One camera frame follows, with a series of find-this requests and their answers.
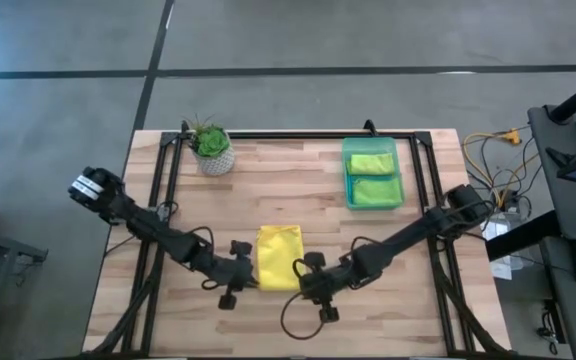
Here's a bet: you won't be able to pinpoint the dark grey desk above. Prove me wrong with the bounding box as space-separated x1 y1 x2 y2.
527 104 576 241

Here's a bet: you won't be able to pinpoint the succulent in white patterned pot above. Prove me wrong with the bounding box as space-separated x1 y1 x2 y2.
185 113 237 177

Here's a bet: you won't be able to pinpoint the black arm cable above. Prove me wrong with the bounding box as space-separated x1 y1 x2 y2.
187 225 219 292
280 235 384 341

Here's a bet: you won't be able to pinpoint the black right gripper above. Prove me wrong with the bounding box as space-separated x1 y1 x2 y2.
297 264 357 324

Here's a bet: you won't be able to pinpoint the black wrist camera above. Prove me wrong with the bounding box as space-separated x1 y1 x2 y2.
230 239 253 261
303 251 327 271

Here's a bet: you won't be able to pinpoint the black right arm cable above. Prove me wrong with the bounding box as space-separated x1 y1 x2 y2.
280 235 384 341

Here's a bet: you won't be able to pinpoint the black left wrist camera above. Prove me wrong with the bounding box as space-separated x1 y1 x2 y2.
230 239 253 261

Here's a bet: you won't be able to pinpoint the black desk beam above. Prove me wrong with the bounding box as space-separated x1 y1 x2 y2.
485 209 562 262

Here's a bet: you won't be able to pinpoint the white paper box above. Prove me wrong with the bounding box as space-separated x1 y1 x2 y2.
478 214 519 281

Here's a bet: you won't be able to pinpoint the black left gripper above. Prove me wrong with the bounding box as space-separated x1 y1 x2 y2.
202 254 260 311

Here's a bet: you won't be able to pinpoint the black floor cables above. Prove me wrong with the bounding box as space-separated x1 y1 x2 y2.
465 134 542 211

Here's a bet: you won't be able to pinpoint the teal translucent plastic bin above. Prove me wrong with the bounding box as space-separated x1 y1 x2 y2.
341 136 405 211

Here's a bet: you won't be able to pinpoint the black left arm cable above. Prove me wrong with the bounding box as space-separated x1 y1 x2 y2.
187 225 219 292

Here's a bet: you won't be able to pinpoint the black aluminium table frame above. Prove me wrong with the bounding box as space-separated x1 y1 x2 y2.
120 119 507 359

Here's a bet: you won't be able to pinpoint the yellow microfiber towel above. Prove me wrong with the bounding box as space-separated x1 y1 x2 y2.
256 224 304 293

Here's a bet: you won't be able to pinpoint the lime microfiber towel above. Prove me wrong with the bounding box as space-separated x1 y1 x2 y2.
346 152 397 176

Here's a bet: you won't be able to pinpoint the yellow cable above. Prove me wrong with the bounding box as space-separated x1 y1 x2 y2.
462 127 542 209

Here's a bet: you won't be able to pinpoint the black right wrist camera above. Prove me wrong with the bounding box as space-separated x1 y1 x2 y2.
303 251 327 271

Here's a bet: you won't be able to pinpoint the dark green microfiber towel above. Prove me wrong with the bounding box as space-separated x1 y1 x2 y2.
351 175 404 208

